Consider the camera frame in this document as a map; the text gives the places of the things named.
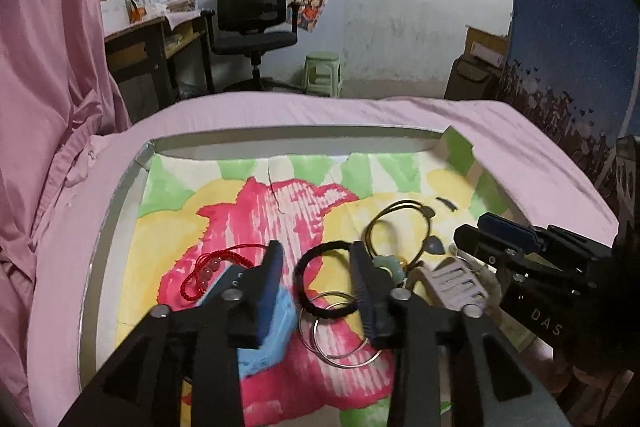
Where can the thin silver bangle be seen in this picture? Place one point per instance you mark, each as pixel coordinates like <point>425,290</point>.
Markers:
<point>345,361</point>
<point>301,327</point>

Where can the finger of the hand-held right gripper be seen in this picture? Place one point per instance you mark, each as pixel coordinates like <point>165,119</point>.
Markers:
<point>475,242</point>
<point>507,227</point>

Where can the dark brown bag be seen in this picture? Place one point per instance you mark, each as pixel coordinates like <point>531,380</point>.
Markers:
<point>472,79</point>

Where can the stack of books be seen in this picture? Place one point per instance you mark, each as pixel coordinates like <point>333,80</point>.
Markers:
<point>181,3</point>

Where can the cartoon wall poster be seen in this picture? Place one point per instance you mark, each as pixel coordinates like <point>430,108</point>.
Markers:
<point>307,7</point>

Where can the pink floral bedsheet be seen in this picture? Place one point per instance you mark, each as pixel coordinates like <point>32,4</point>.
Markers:
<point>350,112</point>

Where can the wooden desk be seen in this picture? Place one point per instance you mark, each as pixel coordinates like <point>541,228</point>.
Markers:
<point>130,42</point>

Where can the grey hair claw clip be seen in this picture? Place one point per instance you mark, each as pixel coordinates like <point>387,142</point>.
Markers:
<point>455,279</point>

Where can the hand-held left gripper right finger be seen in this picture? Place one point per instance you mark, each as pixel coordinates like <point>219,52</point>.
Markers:
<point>364,287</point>

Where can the small grey-blue pendant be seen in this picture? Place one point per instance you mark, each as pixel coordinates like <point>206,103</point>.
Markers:
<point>434,247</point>

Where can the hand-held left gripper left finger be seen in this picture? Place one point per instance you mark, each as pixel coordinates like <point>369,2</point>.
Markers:
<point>272,279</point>

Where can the black office chair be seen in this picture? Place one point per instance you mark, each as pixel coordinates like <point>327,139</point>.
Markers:
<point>250,7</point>

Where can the small black hair clip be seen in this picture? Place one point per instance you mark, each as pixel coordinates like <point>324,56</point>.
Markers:
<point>445,204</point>

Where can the green plastic stool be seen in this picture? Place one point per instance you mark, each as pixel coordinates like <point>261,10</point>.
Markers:
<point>322,72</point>

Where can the brown cardboard carton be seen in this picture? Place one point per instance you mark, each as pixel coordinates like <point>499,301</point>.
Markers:
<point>487,47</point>

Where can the person's right hand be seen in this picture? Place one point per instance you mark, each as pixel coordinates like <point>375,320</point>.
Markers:
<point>590,374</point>

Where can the pink curtain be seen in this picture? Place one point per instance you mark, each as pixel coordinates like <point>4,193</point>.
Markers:
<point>45,82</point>

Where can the blue starry wall cloth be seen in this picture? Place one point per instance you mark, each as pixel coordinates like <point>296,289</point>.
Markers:
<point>565,32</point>

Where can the light blue hair clip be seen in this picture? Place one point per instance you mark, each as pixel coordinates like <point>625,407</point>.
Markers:
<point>277,332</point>

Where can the colourful painted tray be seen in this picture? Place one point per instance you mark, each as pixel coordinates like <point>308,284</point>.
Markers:
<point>100,267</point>

